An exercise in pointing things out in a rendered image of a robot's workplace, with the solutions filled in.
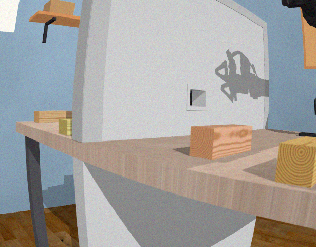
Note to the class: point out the grey panel wall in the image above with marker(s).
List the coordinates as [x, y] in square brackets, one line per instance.
[134, 60]

